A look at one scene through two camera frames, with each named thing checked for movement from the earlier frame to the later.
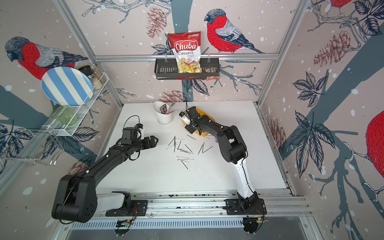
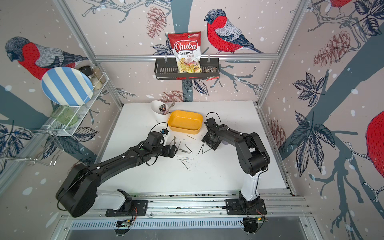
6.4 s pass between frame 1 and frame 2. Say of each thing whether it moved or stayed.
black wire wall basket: stayed
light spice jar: stayed
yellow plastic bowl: moved
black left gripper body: moved
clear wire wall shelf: stayed
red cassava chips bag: stayed
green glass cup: stayed
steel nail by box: stayed
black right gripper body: moved
